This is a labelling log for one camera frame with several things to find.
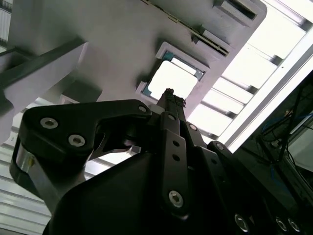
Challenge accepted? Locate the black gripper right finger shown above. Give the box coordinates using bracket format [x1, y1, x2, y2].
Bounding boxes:
[175, 95, 309, 235]

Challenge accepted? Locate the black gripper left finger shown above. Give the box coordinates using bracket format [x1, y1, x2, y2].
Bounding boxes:
[9, 88, 194, 222]

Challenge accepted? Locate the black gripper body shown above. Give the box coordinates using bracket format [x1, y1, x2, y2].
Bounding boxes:
[42, 151, 235, 235]

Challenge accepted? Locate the silver square CPU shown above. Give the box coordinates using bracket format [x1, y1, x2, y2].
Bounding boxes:
[139, 50, 205, 102]

